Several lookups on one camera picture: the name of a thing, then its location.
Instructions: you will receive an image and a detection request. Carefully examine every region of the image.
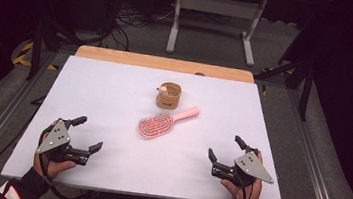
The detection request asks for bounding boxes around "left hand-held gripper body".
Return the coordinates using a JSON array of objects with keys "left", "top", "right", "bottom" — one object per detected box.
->
[{"left": 35, "top": 116, "right": 95, "bottom": 167}]

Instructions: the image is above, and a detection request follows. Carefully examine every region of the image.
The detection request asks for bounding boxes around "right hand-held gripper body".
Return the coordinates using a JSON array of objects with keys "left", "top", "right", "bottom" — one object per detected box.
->
[{"left": 209, "top": 143, "right": 278, "bottom": 192}]

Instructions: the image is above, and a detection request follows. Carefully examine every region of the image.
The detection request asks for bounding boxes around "pink hairbrush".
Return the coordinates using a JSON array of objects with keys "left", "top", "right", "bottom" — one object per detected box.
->
[{"left": 136, "top": 100, "right": 202, "bottom": 146}]

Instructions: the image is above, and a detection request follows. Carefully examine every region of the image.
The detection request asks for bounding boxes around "brown round holder cup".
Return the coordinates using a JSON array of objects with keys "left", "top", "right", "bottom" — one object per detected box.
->
[{"left": 154, "top": 80, "right": 183, "bottom": 111}]

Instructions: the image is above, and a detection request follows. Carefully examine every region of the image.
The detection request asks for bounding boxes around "person's right hand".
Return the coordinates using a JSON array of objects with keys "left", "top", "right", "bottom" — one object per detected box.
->
[{"left": 218, "top": 147, "right": 267, "bottom": 199}]

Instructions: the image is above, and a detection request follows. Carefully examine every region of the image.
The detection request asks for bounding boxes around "person's left hand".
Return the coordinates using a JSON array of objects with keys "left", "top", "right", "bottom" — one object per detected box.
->
[{"left": 32, "top": 130, "right": 81, "bottom": 184}]

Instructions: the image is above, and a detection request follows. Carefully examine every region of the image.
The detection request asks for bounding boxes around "white table cover sheet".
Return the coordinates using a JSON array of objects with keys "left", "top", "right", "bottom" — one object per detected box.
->
[{"left": 0, "top": 48, "right": 298, "bottom": 199}]

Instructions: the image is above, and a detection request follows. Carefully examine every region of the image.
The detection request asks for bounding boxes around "yellow black hazard tape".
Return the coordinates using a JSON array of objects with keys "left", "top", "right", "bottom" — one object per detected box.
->
[
  {"left": 11, "top": 39, "right": 62, "bottom": 72},
  {"left": 257, "top": 65, "right": 296, "bottom": 101}
]

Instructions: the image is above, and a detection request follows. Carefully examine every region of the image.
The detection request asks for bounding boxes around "black metal stand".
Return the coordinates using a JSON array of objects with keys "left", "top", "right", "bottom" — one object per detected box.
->
[
  {"left": 25, "top": 17, "right": 86, "bottom": 88},
  {"left": 250, "top": 49, "right": 318, "bottom": 123}
]

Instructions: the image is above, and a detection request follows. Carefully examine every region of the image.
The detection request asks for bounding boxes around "wooden table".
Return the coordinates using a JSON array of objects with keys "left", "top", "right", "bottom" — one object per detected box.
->
[{"left": 74, "top": 44, "right": 257, "bottom": 84}]

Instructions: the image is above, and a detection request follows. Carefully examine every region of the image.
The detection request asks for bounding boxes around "bundle of black floor cables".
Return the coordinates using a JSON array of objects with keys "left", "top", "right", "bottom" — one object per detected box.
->
[{"left": 101, "top": 0, "right": 178, "bottom": 57}]

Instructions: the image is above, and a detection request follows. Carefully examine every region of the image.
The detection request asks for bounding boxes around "grey metal table frame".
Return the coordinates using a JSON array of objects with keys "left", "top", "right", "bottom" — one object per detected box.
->
[{"left": 164, "top": 0, "right": 268, "bottom": 69}]

